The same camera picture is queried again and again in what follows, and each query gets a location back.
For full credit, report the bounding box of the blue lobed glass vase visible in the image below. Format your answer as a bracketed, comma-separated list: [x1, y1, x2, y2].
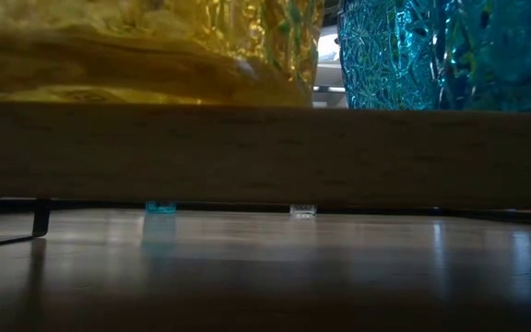
[144, 200, 178, 215]

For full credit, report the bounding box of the clear square glass vase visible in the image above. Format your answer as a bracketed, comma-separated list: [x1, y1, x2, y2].
[289, 204, 318, 219]

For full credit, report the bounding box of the blue round glass vase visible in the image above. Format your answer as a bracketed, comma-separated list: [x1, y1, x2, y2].
[337, 0, 531, 113]

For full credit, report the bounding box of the yellow glass vase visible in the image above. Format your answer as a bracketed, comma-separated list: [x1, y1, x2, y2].
[0, 0, 325, 108]

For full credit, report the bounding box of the black aluminium table frame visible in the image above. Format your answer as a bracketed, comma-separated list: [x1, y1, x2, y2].
[0, 197, 531, 218]

